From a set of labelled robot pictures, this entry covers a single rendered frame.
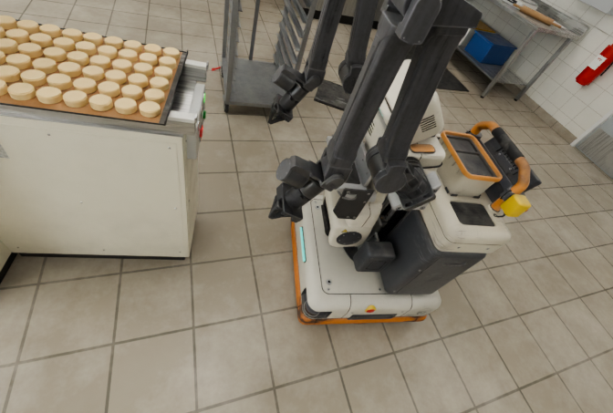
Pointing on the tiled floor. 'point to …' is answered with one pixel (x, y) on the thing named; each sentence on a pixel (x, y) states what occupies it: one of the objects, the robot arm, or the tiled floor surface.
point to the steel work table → (501, 74)
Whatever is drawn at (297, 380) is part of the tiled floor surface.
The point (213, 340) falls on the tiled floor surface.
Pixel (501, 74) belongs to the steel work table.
